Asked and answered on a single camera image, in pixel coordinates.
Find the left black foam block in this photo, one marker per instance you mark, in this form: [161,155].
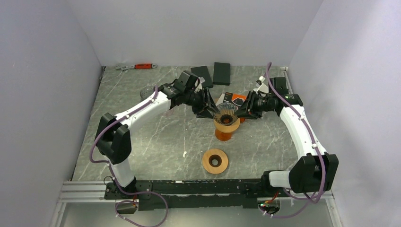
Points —
[203,72]

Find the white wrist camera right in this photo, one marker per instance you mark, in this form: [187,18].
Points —
[262,88]

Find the orange coffee filter box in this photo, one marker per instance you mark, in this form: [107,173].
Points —
[233,98]

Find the orange handled adjustable wrench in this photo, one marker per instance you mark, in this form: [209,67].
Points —
[144,66]

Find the clear glass jar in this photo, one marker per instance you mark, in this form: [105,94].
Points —
[146,92]

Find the right black foam block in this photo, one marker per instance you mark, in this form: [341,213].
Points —
[222,74]

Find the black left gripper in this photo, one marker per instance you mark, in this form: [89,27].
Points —
[200,111]

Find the clear glass ribbed dripper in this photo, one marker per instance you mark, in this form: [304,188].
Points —
[227,114]

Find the black table edge rail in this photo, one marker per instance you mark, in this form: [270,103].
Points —
[174,194]

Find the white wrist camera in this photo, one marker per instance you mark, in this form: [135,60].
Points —
[199,83]
[262,88]

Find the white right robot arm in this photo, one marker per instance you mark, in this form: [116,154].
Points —
[315,168]

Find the orange glass carafe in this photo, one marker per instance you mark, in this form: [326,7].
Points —
[223,136]

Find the aluminium frame rail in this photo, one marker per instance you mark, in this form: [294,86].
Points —
[76,192]

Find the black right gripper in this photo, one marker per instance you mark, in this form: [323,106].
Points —
[245,111]

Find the black foam block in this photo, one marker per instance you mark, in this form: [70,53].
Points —
[222,74]
[203,72]

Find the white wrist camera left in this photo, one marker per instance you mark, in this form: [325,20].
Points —
[199,83]

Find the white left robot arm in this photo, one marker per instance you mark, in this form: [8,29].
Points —
[113,136]

